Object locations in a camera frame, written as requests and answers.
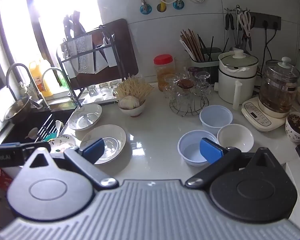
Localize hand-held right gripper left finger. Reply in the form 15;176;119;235
22;138;120;190

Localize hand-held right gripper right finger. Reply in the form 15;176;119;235
185;137;283;189

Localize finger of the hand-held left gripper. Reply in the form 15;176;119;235
1;142;51;156

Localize shallow leaf-pattern plate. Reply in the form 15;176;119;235
79;124;127;165

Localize translucent plastic bowl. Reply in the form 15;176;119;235
199;105;233;135
178;130;224;167

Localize white ceramic bowl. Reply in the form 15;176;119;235
217;124;255;153

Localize deep leaf-pattern plate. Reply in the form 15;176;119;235
68;103;103;131

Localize black kitchen sink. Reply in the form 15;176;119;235
0;102;75;145

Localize small patterned plate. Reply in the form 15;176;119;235
50;134;77;153

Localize steel bowl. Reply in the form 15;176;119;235
4;96;33;124

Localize beige footed bowl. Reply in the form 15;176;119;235
119;97;146;117

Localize drinking glass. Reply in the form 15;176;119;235
110;79;121;96
99;82;111;100
87;85;97;100

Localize garlic bulb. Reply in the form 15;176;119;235
120;95;140;109

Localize cream kettle heating base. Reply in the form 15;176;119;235
241;97;290;132

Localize orange detergent bottle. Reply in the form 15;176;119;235
29;59;54;97

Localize white electric cooking pot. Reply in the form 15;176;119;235
214;49;259;110

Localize chrome sink faucet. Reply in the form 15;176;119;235
41;67;84;108

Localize dark sink faucet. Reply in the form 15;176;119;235
6;63;52;110

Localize patterned white cup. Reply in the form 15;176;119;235
285;111;300;143

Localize pale green utensil holder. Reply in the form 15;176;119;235
189;47;222;69

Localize red lid plastic jar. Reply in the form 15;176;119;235
154;54;175;92

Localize glass kettle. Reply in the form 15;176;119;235
259;57;300;113

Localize dark wooden cutting board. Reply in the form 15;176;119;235
70;18;140;90

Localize bundle of wooden chopsticks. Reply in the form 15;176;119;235
180;29;205;62

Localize set of black knives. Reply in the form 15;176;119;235
63;10;87;39

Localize kitchen scissors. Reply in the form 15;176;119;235
239;11;257;50

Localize window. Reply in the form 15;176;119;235
0;0;103;98

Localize metal utensil hook rack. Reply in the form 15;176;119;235
224;5;250;14

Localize wire cup rack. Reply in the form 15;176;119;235
169;95;210;117

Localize black power cable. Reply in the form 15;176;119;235
262;28;277;64

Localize black handled utensils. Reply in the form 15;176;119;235
224;12;237;53

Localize dark wall power strip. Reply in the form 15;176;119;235
249;12;282;30

